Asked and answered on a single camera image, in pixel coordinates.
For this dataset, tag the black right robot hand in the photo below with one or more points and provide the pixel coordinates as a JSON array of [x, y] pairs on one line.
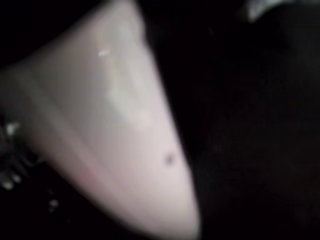
[[112, 112]]

